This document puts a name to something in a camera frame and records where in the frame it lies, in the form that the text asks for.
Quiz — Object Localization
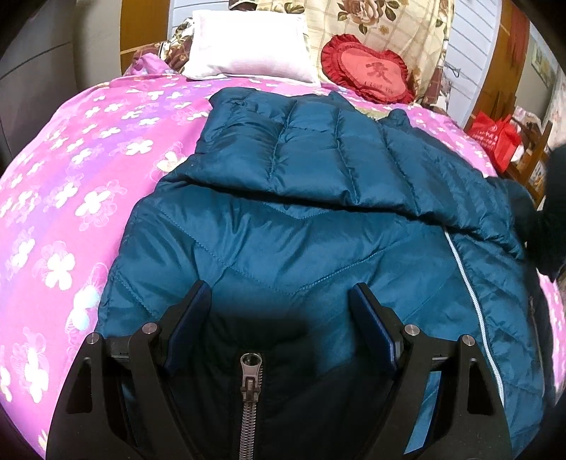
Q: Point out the red heart cushion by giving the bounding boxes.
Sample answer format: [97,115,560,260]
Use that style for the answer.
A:
[321,34,416,105]

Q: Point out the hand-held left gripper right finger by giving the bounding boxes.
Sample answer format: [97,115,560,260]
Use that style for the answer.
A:
[348,283,514,460]

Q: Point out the wooden chair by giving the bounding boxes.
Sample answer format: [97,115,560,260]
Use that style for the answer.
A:
[504,119,553,208]

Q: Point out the white slatted headboard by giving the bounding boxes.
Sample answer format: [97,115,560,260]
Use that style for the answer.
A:
[442,0,502,131]

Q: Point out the brown floral cloth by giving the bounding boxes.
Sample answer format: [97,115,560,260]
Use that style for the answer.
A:
[134,20,195,74]

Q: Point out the dark blurred object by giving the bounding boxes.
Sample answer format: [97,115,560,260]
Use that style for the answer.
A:
[515,145,566,284]

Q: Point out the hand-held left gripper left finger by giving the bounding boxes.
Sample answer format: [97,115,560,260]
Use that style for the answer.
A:
[46,280,213,460]

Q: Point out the pink floral bedsheet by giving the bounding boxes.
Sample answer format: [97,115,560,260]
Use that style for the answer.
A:
[0,55,566,447]

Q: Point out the white pillow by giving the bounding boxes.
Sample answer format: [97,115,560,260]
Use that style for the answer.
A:
[180,9,321,87]

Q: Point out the grey wardrobe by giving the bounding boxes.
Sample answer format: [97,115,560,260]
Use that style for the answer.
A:
[0,0,122,171]

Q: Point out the beige floral pillow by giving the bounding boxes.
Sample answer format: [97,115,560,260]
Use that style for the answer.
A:
[230,0,456,107]

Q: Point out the teal puffer jacket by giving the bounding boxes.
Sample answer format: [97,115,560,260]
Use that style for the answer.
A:
[96,87,545,460]

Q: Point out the red shopping bag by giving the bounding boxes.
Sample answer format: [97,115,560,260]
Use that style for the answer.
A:
[469,110,522,173]

